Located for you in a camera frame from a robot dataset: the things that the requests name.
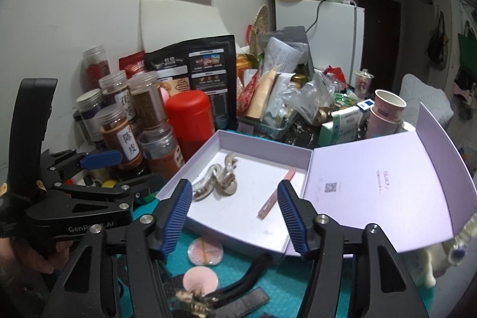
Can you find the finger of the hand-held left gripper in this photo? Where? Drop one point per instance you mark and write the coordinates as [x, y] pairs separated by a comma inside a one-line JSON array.
[[102, 158], [141, 184]]

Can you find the short silver-lid jar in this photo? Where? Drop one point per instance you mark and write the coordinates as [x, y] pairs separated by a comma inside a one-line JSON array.
[[160, 154]]

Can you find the jar with red contents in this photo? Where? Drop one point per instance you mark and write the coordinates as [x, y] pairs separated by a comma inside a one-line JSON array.
[[95, 68]]

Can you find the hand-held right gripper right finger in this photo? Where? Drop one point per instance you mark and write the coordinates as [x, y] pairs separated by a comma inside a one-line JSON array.
[[294, 223]]

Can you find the woven straw fan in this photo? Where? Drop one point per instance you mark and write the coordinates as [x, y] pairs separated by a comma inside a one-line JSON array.
[[261, 23]]

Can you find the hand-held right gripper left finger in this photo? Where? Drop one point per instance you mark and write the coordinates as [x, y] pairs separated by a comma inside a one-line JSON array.
[[174, 219]]

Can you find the person's left hand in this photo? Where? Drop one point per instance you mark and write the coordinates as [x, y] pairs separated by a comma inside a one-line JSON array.
[[33, 262]]

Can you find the white fridge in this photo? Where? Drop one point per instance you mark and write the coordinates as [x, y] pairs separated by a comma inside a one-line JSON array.
[[335, 38]]

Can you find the blue white small box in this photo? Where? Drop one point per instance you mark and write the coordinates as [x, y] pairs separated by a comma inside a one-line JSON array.
[[365, 105]]

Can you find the blue-labelled silver-lid jar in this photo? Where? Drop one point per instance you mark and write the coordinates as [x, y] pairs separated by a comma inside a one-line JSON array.
[[89, 117]]

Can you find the white green medicine box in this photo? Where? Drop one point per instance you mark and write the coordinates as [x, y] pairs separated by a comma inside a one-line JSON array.
[[341, 124]]

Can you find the white quilted cushion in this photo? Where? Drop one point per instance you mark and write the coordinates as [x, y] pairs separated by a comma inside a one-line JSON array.
[[425, 98]]

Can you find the red snack pouch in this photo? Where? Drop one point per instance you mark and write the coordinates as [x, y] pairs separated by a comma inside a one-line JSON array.
[[132, 64]]

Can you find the green jar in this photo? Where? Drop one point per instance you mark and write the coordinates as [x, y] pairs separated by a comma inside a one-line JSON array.
[[149, 198]]

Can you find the red crinkled snack packet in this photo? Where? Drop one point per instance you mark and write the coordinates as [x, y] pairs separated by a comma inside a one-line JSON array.
[[335, 75]]

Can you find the beige packet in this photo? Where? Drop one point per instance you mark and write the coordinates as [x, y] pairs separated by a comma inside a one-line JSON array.
[[261, 92]]

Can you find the teal bubble mat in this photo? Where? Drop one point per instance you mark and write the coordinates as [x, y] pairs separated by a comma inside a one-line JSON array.
[[231, 266]]

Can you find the dark wooden door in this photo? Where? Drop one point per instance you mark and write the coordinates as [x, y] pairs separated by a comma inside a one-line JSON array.
[[380, 35]]

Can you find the tall jar of brown powder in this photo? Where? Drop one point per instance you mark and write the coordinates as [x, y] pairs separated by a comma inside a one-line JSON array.
[[147, 105]]

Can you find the red canister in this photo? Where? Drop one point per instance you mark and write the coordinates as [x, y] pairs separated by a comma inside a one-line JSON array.
[[190, 124]]

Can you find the white-labelled jar of orange peel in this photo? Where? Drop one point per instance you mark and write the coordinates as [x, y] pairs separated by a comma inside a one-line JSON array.
[[119, 141]]

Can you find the black stand-up pouch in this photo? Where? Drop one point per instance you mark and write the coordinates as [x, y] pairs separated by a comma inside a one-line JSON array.
[[208, 68]]

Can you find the grey rectangular barrette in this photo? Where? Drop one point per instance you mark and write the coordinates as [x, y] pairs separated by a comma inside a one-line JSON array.
[[249, 299]]

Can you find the gold hair clip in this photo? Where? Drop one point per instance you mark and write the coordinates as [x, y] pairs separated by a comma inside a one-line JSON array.
[[192, 303]]

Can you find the red foil packet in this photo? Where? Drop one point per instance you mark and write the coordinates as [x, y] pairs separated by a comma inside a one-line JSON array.
[[249, 94]]

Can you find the grey storage basket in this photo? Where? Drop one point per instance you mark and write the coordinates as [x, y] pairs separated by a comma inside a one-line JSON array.
[[275, 133]]

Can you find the plain pink round compact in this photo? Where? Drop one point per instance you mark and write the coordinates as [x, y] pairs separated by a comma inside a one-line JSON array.
[[199, 279]]

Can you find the lidded ceramic mug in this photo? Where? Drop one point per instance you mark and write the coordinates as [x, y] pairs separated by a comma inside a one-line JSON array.
[[363, 85]]

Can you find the white lidded gift box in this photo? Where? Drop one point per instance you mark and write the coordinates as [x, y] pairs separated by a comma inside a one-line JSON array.
[[253, 204]]

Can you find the clear plastic bag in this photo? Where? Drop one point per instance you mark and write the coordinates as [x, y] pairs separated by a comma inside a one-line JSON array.
[[313, 94]]

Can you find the yellow citrus fruit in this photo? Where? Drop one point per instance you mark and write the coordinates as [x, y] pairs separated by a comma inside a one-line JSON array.
[[108, 184]]

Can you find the dark hanging bag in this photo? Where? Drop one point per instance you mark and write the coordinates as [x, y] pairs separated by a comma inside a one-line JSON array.
[[436, 46]]

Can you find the black banana hair clip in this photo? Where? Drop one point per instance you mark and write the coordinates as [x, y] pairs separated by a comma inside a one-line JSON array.
[[257, 267]]

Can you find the pink blush compact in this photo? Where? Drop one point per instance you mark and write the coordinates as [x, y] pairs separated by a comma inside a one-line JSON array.
[[205, 251]]

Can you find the grey mailer bag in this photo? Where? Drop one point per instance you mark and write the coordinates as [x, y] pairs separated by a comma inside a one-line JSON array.
[[294, 35]]

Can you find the green hanging bag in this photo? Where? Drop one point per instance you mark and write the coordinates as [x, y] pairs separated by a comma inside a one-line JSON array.
[[467, 49]]

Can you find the white-labelled jar of pale slices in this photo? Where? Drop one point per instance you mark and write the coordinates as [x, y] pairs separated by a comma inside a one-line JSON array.
[[120, 96]]

